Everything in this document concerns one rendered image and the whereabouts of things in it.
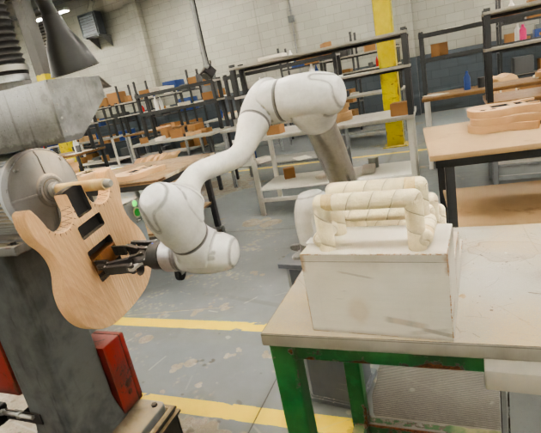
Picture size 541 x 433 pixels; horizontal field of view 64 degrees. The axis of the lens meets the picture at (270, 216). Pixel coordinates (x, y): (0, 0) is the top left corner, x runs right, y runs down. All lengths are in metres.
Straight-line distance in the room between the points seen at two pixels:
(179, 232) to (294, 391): 0.43
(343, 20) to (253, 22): 2.45
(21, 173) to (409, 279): 1.07
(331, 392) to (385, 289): 1.34
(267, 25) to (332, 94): 11.52
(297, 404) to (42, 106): 0.89
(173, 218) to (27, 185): 0.57
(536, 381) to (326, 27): 11.72
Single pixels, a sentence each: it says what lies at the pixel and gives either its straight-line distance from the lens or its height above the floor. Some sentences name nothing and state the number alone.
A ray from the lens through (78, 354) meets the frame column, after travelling 1.75.
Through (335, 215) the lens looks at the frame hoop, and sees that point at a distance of 0.90.
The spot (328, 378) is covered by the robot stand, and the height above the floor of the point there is 0.14.
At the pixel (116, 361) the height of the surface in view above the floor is 0.53.
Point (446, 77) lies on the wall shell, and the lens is 11.93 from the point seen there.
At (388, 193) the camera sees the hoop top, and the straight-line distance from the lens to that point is 0.78.
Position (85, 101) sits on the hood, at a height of 1.47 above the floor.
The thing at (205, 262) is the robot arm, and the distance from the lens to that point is 1.06.
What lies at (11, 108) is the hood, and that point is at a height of 1.48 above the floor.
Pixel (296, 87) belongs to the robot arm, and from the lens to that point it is 1.32.
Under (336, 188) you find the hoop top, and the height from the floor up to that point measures 1.20.
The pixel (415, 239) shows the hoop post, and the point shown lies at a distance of 0.80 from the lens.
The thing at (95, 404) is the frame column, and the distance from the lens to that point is 1.86.
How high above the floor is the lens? 1.42
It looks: 17 degrees down
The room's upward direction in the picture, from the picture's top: 11 degrees counter-clockwise
